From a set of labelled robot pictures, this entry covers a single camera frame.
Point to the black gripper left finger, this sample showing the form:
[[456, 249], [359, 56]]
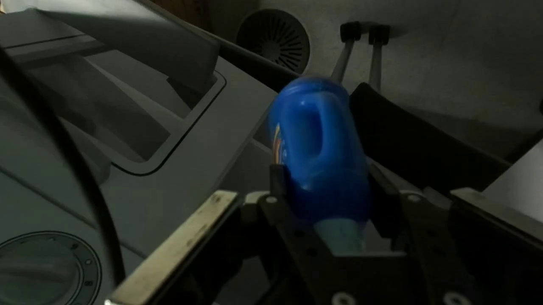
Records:
[[295, 225]]

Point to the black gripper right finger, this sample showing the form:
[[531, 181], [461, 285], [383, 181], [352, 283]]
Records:
[[419, 237]]

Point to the blue plastic bottle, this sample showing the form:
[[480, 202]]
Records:
[[324, 157]]

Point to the white small cabinet door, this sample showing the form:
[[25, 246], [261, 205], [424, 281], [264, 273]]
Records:
[[520, 179]]

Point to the dark grey chair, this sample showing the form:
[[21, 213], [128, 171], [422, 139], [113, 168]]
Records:
[[425, 135]]

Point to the grey leg with black foot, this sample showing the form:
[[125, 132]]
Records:
[[346, 51], [376, 51]]

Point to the round black ribbed disc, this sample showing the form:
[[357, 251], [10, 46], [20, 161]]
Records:
[[273, 39]]

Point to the white toy kitchen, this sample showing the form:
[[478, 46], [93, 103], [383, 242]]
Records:
[[142, 112]]

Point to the grey round stove knob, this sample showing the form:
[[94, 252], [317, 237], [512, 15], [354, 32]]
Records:
[[45, 271]]

